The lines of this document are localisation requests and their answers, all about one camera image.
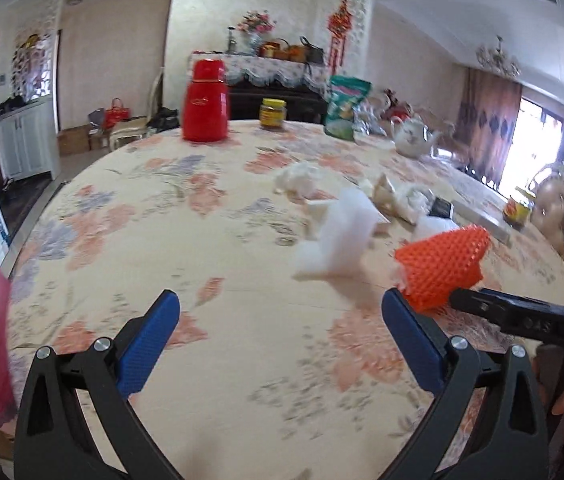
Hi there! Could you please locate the brown cardboard box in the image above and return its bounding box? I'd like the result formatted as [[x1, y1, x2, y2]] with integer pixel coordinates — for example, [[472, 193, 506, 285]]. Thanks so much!
[[57, 125, 92, 156]]

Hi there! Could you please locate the yellow-lidded red-label jar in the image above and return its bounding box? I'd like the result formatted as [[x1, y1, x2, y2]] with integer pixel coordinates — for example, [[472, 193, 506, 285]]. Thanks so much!
[[504, 187, 533, 228]]

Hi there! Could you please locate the red knot wall ornament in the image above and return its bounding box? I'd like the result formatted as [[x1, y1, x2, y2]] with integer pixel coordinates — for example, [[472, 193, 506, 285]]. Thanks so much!
[[326, 0, 353, 68]]

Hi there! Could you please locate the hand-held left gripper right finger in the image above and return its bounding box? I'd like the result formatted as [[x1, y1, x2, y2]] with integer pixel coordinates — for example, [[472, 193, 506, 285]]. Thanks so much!
[[377, 287, 550, 480]]

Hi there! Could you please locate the orange foam fruit net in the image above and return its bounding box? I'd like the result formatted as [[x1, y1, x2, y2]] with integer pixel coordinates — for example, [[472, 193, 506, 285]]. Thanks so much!
[[394, 225, 492, 311]]

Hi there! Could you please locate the long grey box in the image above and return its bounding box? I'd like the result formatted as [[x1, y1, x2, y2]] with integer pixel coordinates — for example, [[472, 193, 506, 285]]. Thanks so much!
[[452, 200, 513, 247]]

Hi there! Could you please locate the brown patterned curtain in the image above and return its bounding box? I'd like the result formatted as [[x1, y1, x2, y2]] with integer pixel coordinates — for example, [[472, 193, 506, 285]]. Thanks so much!
[[454, 67, 523, 191]]

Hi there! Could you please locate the white foam piece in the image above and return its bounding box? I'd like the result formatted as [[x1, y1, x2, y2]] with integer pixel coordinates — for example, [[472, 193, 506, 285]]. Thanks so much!
[[292, 187, 388, 286]]

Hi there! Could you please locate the white plastic bag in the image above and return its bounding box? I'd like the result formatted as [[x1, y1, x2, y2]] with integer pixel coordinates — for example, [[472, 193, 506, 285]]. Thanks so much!
[[372, 172, 435, 223]]

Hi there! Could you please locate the chandelier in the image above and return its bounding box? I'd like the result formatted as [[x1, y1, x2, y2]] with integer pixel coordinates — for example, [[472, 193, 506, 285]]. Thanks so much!
[[476, 35, 522, 78]]

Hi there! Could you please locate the black piano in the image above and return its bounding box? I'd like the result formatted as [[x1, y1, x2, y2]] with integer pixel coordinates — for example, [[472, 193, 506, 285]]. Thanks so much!
[[227, 82, 330, 123]]

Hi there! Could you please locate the lace piano cover cloth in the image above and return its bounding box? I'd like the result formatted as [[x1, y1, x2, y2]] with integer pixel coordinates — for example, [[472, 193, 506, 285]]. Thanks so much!
[[189, 51, 330, 93]]

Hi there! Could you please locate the woven basket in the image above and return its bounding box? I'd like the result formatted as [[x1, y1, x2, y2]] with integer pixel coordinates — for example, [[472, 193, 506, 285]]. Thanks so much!
[[259, 38, 290, 59]]

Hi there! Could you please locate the black cardboard box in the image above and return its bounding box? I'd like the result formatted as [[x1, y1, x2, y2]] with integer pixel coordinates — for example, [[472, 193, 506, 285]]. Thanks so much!
[[429, 196, 455, 221]]

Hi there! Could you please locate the white cabinet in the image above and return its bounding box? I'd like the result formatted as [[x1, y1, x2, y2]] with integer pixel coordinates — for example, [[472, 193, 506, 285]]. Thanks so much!
[[0, 97, 60, 181]]

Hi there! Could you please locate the green snack bag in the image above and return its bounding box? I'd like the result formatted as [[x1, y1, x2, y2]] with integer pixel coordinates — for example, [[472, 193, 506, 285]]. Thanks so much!
[[324, 75, 373, 141]]

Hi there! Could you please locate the red bag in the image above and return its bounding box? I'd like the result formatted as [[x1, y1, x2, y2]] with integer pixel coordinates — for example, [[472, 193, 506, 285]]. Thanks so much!
[[104, 98, 130, 128]]

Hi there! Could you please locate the flower bouquet in vase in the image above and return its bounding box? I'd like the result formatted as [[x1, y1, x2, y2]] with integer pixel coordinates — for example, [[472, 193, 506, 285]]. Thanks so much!
[[236, 10, 278, 56]]

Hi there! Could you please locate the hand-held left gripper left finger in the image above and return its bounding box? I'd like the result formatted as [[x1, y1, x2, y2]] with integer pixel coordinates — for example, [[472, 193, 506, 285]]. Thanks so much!
[[13, 289, 183, 480]]

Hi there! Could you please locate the black handbag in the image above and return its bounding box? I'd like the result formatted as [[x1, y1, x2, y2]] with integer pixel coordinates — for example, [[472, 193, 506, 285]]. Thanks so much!
[[299, 36, 325, 65]]

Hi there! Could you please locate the white floral teapot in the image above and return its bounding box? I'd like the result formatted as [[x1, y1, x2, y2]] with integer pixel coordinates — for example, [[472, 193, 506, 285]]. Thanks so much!
[[391, 114, 443, 158]]

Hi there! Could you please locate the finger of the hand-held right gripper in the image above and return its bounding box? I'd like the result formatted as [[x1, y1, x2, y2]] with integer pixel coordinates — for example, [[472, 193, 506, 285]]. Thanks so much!
[[449, 287, 564, 356]]

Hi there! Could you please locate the red thermos jug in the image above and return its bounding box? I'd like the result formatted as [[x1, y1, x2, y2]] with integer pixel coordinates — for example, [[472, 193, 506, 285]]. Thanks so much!
[[182, 58, 230, 142]]

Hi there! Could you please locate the ornate cream sofa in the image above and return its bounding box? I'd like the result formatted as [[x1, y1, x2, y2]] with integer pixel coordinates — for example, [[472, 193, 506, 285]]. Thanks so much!
[[427, 110, 468, 161]]

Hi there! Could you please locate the white tissue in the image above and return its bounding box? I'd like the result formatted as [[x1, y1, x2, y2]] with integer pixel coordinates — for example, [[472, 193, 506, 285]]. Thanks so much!
[[273, 161, 324, 196]]

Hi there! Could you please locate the yellow-lidded dark sauce jar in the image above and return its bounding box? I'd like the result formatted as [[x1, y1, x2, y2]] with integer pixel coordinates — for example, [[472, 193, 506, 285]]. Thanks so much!
[[259, 99, 288, 132]]

